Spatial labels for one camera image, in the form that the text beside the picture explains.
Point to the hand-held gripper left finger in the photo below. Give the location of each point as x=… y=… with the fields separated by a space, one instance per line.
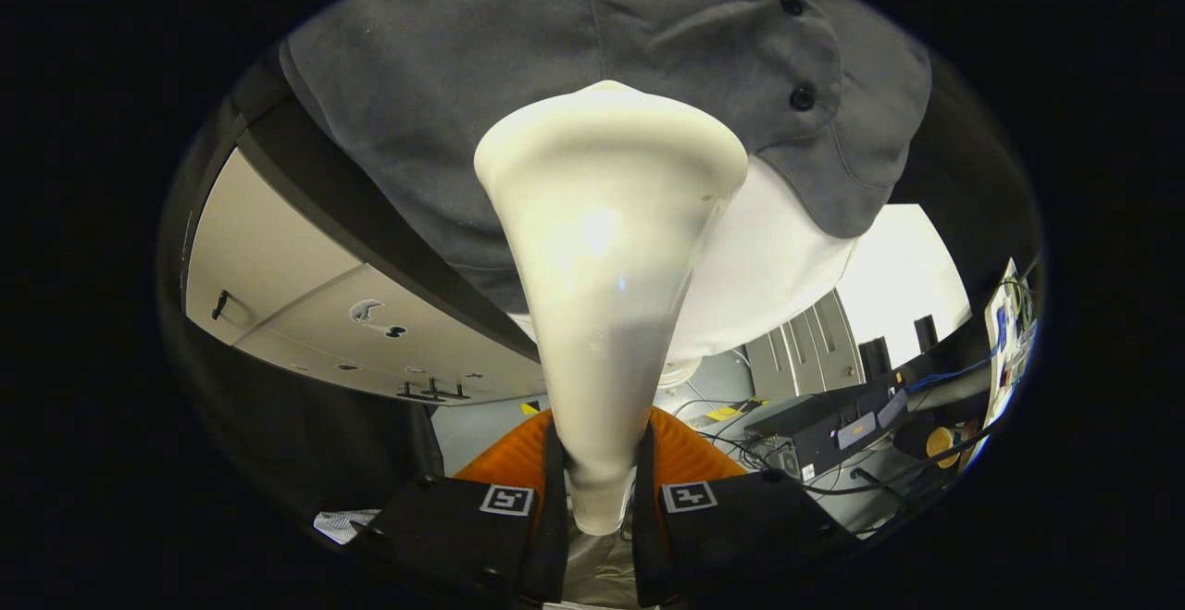
x=554 y=508

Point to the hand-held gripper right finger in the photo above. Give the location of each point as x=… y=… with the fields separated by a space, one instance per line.
x=645 y=517

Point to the white garment steamer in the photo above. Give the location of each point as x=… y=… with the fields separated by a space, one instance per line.
x=606 y=267

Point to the grey button shirt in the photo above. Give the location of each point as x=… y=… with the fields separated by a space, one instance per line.
x=463 y=82

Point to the black computer case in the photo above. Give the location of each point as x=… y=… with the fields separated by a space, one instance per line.
x=815 y=429

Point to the striped cloth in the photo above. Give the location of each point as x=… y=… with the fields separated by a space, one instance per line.
x=344 y=527

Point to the grey drawer unit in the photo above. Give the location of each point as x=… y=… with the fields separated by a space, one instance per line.
x=805 y=351

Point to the small black block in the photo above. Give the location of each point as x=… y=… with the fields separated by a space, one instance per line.
x=874 y=357
x=926 y=332

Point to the white mannequin torso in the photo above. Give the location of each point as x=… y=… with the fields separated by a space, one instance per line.
x=768 y=258

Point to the brown tape roll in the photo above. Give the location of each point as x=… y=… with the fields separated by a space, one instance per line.
x=942 y=445

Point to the grey cabinet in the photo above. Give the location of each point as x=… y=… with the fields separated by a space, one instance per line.
x=305 y=304

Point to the white table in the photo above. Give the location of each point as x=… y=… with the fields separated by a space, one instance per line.
x=912 y=267

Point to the white board with devices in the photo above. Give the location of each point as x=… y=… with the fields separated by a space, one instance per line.
x=1009 y=332

